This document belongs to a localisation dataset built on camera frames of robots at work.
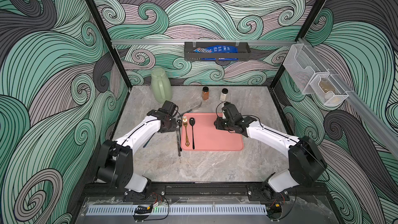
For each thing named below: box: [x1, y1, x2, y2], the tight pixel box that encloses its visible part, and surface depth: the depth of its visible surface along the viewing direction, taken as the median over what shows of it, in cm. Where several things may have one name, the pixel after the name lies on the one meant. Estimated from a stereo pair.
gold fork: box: [182, 116, 190, 147], surface depth 97 cm
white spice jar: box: [219, 88, 229, 102], surface depth 108 cm
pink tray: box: [180, 112, 245, 151], surface depth 92 cm
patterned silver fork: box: [176, 121, 181, 157], surface depth 94 cm
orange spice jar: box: [202, 86, 210, 101], surface depth 109 cm
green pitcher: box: [150, 67, 173, 104], surface depth 97 cm
